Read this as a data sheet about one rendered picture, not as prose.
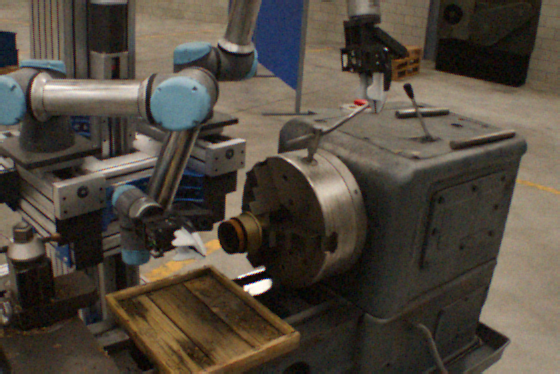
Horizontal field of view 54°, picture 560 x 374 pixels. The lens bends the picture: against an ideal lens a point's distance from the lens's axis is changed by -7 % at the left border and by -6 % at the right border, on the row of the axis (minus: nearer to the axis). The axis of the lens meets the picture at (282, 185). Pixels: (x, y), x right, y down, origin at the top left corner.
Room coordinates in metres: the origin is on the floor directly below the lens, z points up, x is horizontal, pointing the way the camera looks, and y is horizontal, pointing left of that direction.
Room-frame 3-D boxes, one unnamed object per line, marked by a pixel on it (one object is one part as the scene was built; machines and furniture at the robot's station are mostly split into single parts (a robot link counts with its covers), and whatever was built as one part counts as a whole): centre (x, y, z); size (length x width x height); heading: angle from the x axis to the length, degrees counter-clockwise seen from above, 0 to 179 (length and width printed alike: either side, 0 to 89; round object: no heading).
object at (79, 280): (0.93, 0.46, 0.99); 0.20 x 0.10 x 0.05; 131
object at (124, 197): (1.26, 0.36, 1.07); 0.11 x 0.08 x 0.09; 40
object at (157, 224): (1.13, 0.26, 1.08); 0.12 x 0.09 x 0.08; 40
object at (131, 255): (1.27, 0.35, 0.98); 0.11 x 0.08 x 0.11; 176
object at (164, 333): (1.07, 0.17, 0.89); 0.36 x 0.30 x 0.04; 41
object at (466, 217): (1.52, -0.33, 1.06); 0.59 x 0.48 x 0.39; 131
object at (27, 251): (0.91, 0.48, 1.13); 0.08 x 0.08 x 0.03
